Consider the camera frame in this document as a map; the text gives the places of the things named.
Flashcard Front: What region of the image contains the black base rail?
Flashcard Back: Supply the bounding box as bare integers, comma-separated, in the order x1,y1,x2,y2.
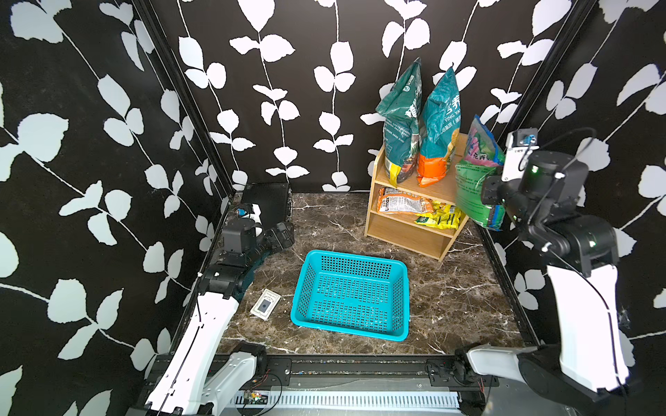
242,355,500,391

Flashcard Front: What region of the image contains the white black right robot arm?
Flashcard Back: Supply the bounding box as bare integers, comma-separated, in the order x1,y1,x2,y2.
466,150,630,410

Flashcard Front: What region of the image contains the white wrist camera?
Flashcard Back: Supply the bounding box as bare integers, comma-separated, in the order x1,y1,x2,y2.
236,203,263,237
501,128,539,182

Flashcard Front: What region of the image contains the teal orange fertilizer bag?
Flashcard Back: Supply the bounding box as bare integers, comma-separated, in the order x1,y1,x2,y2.
417,68,461,187

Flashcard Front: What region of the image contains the green pink soil bag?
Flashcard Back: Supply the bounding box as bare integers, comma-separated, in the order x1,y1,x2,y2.
455,115,506,231

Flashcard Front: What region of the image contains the small white card box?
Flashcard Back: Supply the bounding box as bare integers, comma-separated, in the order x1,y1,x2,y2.
251,289,282,321

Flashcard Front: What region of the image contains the yellow green fertilizer packet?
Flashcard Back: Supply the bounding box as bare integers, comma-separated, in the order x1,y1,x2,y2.
415,202,463,230

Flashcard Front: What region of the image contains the orange white fertilizer packet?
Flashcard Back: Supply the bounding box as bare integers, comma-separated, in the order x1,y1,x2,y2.
376,187,435,215

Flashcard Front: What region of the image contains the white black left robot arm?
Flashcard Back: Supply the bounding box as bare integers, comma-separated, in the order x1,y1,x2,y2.
128,217,294,415

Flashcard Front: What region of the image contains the teal plastic basket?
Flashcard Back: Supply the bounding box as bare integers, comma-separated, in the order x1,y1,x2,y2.
291,250,410,343

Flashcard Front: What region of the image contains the wooden two-tier shelf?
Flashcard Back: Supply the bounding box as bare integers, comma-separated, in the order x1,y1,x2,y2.
364,149,468,262

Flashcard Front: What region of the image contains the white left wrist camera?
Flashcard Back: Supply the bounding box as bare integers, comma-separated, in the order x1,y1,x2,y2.
236,203,263,237

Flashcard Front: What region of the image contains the black ribbed aluminium case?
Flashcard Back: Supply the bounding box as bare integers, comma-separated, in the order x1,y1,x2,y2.
240,182,292,230

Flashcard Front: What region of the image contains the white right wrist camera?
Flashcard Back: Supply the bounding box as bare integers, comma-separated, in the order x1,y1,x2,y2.
501,128,539,182

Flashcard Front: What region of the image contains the dark green fertilizer bag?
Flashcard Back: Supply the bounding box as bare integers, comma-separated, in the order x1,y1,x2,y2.
376,58,423,187

